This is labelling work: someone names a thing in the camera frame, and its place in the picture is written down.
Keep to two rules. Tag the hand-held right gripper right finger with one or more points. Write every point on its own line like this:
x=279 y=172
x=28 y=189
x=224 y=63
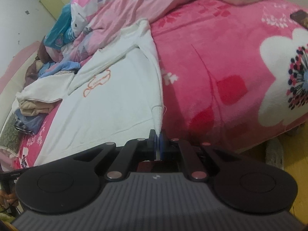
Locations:
x=162 y=146

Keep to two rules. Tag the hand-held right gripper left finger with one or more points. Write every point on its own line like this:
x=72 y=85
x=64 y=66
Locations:
x=154 y=146

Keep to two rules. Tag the white sweatshirt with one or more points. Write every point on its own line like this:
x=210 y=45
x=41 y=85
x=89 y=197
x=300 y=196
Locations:
x=108 y=105

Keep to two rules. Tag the person's left hand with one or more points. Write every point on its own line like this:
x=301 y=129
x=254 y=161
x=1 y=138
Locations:
x=8 y=199

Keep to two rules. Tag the olive textured pillow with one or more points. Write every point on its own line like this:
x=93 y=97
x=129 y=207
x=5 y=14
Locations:
x=9 y=134

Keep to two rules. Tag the black white plaid garment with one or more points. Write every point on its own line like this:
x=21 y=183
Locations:
x=20 y=127

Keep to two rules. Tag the blue jeans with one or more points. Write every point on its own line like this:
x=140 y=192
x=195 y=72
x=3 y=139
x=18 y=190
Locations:
x=33 y=122

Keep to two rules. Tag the beige garment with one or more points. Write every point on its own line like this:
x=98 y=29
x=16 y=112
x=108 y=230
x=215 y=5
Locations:
x=33 y=108

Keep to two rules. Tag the pink floral fleece blanket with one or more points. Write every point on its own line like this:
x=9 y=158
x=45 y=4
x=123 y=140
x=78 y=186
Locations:
x=216 y=53

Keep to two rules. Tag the blue fleece garment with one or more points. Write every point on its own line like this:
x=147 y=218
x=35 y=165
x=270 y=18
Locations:
x=67 y=66

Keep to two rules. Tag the brown cloth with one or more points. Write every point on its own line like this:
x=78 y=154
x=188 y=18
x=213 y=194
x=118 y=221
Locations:
x=42 y=53

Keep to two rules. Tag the pink patterned duvet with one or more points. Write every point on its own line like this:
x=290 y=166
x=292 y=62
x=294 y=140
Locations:
x=125 y=7

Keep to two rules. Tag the teal patterned cloth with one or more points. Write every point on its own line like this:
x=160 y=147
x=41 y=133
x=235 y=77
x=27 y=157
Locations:
x=59 y=28

